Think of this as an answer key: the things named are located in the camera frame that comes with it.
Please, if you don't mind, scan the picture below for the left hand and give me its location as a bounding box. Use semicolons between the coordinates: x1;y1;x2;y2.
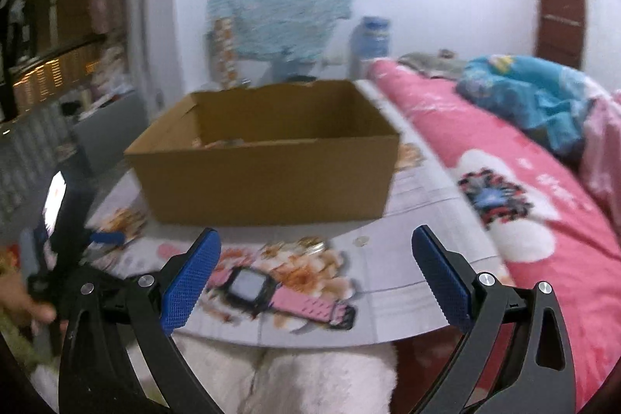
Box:
0;272;57;327

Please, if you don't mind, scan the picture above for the grey storage bin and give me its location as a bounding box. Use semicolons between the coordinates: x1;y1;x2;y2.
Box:
73;92;148;175

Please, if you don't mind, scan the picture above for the pink floral bed cover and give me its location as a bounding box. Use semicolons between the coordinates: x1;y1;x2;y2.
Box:
368;60;620;407

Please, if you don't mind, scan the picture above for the brown cardboard box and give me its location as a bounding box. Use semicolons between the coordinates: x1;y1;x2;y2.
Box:
125;80;400;226

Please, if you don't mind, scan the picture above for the blue patterned blanket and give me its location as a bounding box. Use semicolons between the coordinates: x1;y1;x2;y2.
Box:
456;55;605;163

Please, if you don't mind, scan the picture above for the brown wooden door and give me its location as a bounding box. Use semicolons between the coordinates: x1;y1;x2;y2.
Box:
535;0;586;69

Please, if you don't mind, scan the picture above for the gold ring jewelry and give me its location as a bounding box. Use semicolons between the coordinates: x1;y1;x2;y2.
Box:
296;236;326;255

